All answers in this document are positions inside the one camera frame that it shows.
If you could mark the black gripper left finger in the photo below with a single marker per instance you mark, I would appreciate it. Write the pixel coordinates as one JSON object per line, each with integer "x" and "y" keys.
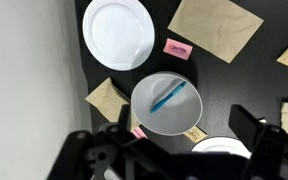
{"x": 124, "y": 116}

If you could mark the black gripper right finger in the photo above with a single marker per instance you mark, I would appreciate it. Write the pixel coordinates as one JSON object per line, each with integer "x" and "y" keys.
{"x": 245, "y": 126}

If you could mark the green-blue pen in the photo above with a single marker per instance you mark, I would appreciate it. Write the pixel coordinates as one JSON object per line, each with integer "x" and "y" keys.
{"x": 167, "y": 97}

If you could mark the grey bowl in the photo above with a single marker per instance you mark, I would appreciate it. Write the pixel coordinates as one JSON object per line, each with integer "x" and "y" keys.
{"x": 180, "y": 113}

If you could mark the pink sweetener packet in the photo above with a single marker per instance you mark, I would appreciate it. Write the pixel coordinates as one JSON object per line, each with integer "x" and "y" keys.
{"x": 140, "y": 134}
{"x": 177, "y": 49}

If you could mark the tan cloth right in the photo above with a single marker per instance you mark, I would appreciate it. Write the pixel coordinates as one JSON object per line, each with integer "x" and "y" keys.
{"x": 107, "y": 98}

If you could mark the small white plate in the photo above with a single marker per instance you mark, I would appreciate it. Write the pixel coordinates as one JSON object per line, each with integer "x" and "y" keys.
{"x": 220, "y": 145}

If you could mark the small tan label card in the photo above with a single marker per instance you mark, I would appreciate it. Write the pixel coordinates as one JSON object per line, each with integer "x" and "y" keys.
{"x": 195, "y": 134}

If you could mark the large white plate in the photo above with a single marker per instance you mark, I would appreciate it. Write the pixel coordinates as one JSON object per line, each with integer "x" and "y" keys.
{"x": 117, "y": 33}

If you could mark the flat brown paper napkin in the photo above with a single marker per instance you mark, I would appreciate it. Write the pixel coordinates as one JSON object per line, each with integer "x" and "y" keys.
{"x": 217, "y": 26}

